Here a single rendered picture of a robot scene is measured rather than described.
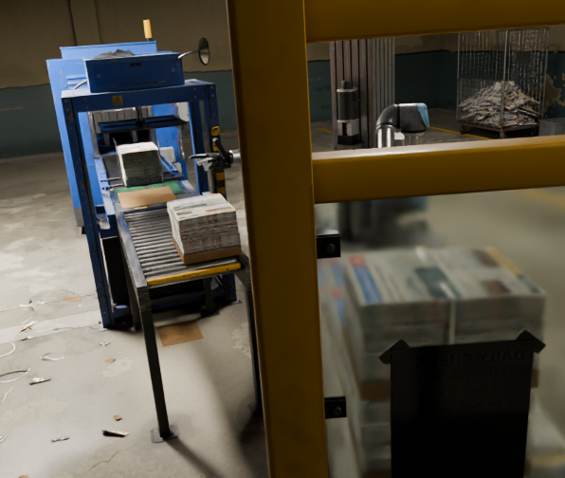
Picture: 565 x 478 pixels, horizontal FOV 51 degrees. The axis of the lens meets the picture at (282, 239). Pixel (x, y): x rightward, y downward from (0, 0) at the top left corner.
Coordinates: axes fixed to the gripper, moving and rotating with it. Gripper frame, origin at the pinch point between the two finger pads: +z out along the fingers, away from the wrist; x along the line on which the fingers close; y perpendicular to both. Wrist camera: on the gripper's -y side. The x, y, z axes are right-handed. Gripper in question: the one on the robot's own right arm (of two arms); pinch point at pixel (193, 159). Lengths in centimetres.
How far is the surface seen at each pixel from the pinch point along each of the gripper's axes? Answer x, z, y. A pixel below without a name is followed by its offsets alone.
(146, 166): 151, -15, 51
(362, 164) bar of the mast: -219, 56, -71
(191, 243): -36.6, 17.8, 28.0
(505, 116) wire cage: 360, -651, 137
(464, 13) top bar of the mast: -222, 45, -89
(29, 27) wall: 842, -29, 13
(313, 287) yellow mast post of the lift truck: -219, 63, -55
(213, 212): -35.4, 4.9, 15.5
